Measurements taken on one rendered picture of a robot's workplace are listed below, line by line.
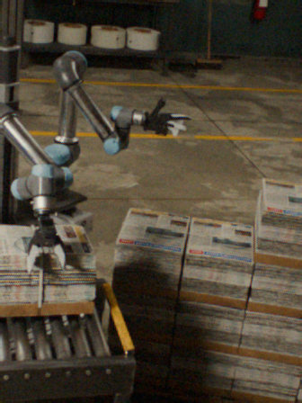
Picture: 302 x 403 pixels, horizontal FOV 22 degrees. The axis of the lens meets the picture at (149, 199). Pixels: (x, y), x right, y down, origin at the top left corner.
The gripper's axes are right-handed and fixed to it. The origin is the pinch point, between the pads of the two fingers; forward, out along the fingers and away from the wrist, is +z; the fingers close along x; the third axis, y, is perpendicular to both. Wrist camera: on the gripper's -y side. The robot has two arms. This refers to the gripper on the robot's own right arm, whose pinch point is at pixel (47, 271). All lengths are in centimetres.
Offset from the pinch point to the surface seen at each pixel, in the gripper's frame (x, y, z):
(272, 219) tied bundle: -94, 33, -20
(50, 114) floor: -59, 456, -181
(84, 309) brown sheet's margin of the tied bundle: -14.0, 14.6, 12.7
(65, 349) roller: -5.7, 4.6, 25.4
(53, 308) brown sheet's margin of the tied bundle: -3.4, 13.9, 11.6
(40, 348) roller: 2.1, 5.9, 24.7
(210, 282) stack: -75, 57, 3
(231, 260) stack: -81, 48, -5
